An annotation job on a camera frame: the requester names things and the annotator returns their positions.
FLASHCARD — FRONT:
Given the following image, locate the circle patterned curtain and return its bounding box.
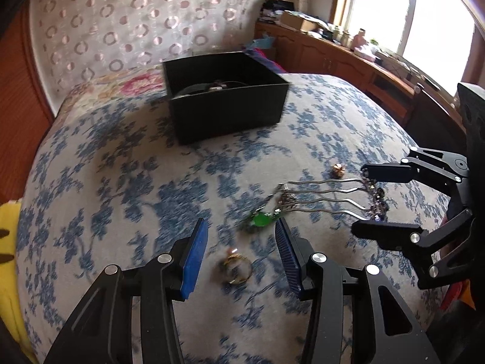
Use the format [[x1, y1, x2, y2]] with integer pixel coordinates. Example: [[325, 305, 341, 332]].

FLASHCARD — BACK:
[[28, 0, 262, 95]]

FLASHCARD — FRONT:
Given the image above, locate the green stone pendant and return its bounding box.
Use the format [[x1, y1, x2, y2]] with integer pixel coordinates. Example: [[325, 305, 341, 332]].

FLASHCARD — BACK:
[[242, 197, 289, 234]]

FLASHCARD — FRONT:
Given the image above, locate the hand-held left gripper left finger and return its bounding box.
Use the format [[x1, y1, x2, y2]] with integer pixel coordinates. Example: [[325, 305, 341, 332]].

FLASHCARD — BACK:
[[43, 218, 210, 364]]

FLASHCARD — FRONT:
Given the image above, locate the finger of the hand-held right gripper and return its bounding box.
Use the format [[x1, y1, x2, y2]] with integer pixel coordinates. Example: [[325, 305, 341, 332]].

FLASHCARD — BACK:
[[362, 146, 472, 201], [350, 208, 475, 291]]

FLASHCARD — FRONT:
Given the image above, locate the dark blue and red blanket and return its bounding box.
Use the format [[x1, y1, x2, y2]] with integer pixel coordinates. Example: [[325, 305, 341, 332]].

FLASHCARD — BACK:
[[244, 45, 289, 72]]

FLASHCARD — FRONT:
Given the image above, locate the window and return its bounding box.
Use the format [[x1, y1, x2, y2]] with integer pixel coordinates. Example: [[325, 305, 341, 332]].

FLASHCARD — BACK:
[[329, 0, 485, 99]]

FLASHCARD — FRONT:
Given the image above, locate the cardboard box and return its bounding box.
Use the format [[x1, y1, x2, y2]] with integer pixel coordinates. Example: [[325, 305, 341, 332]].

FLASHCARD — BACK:
[[278, 9, 319, 33]]

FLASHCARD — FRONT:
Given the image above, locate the pink floral blanket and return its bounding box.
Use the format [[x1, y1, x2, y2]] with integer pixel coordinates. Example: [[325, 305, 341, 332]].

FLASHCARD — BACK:
[[57, 64, 179, 122]]

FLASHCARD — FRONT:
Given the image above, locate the yellow plush toy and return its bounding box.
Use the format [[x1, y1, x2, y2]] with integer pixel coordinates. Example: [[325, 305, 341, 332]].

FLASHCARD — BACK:
[[0, 199, 38, 364]]

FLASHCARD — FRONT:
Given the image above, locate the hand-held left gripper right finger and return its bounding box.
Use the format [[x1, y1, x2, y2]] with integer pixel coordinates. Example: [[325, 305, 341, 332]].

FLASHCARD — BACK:
[[275, 217, 442, 364]]

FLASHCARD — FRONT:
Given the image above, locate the pile of clothes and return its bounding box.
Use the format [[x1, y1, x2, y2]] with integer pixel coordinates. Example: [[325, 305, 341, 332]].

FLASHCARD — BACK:
[[259, 0, 289, 23]]

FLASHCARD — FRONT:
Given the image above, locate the blue plastic bag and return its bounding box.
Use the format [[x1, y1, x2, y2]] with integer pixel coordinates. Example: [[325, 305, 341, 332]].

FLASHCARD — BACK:
[[250, 33, 275, 48]]

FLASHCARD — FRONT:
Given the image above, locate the long wooden cabinet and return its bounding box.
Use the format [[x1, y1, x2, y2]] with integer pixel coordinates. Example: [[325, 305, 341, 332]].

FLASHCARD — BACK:
[[255, 21, 467, 137]]

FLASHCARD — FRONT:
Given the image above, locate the black square box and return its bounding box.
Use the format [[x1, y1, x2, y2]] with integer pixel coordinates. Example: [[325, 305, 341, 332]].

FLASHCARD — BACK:
[[162, 51, 290, 145]]

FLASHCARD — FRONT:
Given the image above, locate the blue floral quilt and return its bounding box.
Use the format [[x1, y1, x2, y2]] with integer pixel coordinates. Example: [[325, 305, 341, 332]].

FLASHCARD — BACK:
[[17, 72, 470, 364]]

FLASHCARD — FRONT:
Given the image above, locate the gold ring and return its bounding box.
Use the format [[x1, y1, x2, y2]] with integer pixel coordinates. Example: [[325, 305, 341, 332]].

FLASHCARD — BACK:
[[220, 248, 253, 285]]

